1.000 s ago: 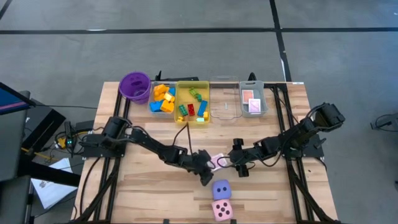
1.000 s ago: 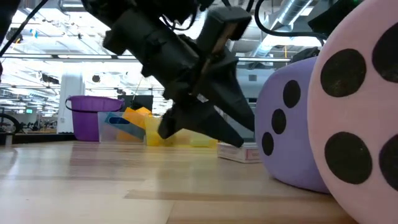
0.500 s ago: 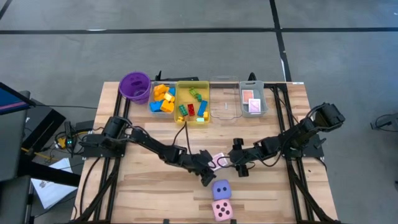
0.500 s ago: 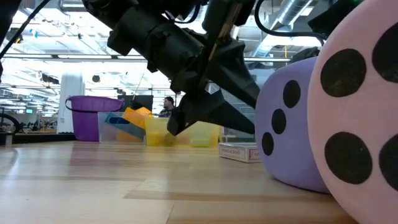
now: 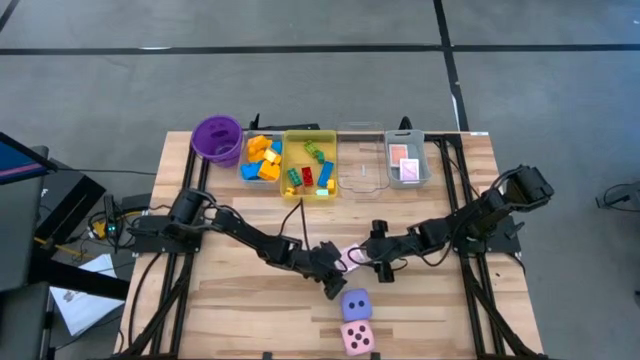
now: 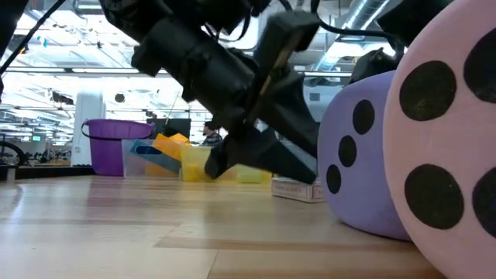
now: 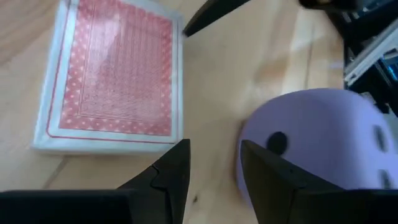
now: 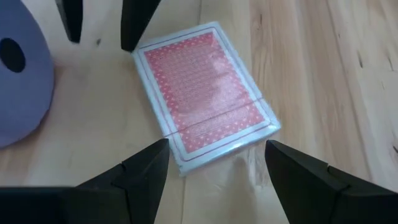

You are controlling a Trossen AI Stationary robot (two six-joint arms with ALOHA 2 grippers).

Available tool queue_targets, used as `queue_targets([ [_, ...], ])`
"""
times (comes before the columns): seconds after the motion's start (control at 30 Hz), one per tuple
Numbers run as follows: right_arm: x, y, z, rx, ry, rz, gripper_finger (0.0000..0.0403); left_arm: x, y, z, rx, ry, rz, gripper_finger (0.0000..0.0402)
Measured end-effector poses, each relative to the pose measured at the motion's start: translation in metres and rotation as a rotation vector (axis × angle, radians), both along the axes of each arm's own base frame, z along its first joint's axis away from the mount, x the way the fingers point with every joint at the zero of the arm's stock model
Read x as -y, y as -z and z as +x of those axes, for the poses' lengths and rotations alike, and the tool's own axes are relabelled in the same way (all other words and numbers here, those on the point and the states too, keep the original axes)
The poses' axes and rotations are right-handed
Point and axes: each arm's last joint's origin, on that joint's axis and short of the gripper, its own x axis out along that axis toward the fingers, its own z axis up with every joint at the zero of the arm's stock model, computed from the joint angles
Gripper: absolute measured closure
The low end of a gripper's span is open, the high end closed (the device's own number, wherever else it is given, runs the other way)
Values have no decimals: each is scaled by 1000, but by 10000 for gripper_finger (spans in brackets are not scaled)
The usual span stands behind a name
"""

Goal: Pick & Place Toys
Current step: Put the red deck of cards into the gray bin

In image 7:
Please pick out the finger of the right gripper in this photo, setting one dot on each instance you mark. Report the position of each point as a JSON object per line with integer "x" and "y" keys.
{"x": 214, "y": 11}

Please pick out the silver aluminium bar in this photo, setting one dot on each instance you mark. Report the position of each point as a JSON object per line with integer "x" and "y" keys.
{"x": 370, "y": 57}

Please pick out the black aluminium frame rails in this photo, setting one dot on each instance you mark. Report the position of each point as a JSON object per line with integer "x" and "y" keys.
{"x": 382, "y": 96}

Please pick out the pink card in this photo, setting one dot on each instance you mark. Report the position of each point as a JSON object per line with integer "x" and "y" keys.
{"x": 118, "y": 77}

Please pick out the purple foam die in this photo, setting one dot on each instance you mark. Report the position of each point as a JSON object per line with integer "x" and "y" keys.
{"x": 326, "y": 133}

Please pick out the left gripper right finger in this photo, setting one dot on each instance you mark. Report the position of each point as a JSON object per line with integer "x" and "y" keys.
{"x": 280, "y": 199}

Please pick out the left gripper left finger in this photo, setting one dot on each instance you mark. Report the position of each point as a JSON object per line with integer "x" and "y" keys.
{"x": 168, "y": 180}

